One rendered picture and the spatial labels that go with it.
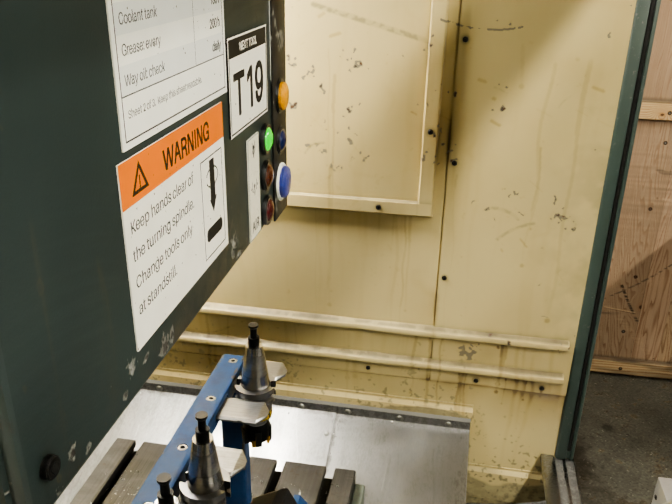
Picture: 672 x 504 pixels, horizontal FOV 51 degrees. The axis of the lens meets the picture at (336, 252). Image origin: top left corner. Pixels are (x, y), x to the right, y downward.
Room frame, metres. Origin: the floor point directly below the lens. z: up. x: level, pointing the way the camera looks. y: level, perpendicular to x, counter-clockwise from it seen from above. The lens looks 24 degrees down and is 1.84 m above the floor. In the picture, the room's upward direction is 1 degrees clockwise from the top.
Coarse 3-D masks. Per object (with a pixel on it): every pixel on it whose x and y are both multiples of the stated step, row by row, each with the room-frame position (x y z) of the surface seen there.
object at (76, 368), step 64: (0, 0) 0.26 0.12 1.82; (64, 0) 0.30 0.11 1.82; (256, 0) 0.57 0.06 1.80; (0, 64) 0.25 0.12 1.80; (64, 64) 0.30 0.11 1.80; (0, 128) 0.25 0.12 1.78; (64, 128) 0.29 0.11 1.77; (256, 128) 0.56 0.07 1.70; (0, 192) 0.24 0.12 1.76; (64, 192) 0.28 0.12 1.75; (0, 256) 0.24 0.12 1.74; (64, 256) 0.27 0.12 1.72; (0, 320) 0.23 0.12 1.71; (64, 320) 0.27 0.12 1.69; (128, 320) 0.32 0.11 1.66; (0, 384) 0.22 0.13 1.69; (64, 384) 0.26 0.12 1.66; (128, 384) 0.31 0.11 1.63; (0, 448) 0.22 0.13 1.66; (64, 448) 0.25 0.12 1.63
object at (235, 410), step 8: (232, 400) 0.87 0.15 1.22; (240, 400) 0.87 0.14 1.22; (248, 400) 0.87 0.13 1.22; (224, 408) 0.85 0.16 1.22; (232, 408) 0.85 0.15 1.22; (240, 408) 0.85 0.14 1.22; (248, 408) 0.85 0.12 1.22; (256, 408) 0.85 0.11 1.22; (264, 408) 0.85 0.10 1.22; (216, 416) 0.83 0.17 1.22; (224, 416) 0.83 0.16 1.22; (232, 416) 0.83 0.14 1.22; (240, 416) 0.83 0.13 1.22; (248, 416) 0.83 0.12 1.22; (256, 416) 0.83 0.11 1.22; (264, 416) 0.84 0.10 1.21; (248, 424) 0.82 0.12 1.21; (256, 424) 0.82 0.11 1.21
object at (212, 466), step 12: (192, 444) 0.68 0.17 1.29; (204, 444) 0.68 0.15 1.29; (192, 456) 0.68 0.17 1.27; (204, 456) 0.67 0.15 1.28; (216, 456) 0.68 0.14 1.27; (192, 468) 0.67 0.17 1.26; (204, 468) 0.67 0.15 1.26; (216, 468) 0.68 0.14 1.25; (192, 480) 0.67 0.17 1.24; (204, 480) 0.67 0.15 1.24; (216, 480) 0.68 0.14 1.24; (204, 492) 0.67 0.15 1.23
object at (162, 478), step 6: (162, 474) 0.58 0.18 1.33; (168, 474) 0.58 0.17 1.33; (162, 480) 0.57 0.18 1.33; (168, 480) 0.57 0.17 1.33; (162, 486) 0.57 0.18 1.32; (168, 486) 0.58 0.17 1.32; (162, 492) 0.57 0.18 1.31; (168, 492) 0.58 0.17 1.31; (162, 498) 0.57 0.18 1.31; (168, 498) 0.57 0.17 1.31
